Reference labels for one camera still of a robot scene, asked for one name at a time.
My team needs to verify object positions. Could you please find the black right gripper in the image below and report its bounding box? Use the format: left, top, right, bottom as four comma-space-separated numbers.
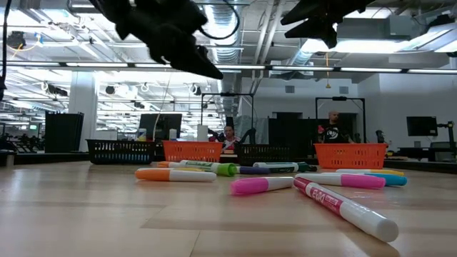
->
280, 0, 368, 50

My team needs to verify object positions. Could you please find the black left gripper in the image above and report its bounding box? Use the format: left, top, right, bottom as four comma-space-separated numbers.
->
90, 0, 225, 79

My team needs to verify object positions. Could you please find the light green Expo marker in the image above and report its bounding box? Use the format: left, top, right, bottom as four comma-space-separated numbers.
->
178, 159, 239, 178

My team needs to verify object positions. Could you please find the white marker pink cap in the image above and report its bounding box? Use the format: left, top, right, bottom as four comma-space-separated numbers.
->
229, 176, 295, 197
295, 173, 387, 190

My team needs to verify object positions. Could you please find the long thin red marker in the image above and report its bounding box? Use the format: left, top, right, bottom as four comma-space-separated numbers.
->
293, 176, 400, 244

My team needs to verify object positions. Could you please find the long LED light bar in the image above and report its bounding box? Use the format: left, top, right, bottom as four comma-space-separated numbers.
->
0, 61, 457, 75

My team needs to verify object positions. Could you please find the black computer monitor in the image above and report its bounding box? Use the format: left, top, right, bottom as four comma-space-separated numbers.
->
138, 113, 183, 142
406, 116, 439, 137

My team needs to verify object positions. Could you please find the white paper towel roll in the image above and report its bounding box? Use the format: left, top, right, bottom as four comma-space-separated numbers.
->
196, 124, 209, 143

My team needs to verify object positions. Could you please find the person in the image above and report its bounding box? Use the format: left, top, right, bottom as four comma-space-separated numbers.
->
316, 111, 355, 144
219, 124, 241, 154

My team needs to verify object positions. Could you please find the orange plastic basket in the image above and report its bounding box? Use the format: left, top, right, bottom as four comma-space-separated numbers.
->
161, 140, 224, 163
313, 142, 389, 170

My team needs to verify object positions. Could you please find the black plastic basket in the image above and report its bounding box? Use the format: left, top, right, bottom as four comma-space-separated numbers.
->
86, 138, 157, 165
235, 143, 303, 167

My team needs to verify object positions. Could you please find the long thin purple marker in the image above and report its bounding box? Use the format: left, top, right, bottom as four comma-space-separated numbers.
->
236, 166, 271, 176

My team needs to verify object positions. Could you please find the black partition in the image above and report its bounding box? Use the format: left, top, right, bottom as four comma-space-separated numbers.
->
44, 111, 85, 153

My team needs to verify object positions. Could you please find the white marker blue cap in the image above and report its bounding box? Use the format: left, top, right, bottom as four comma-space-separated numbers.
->
363, 173, 408, 188

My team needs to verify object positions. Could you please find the silver ventilation duct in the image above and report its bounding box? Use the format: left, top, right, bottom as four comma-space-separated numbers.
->
204, 0, 244, 119

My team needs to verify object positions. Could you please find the black cable reel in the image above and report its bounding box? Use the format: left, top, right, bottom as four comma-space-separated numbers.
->
6, 30, 26, 50

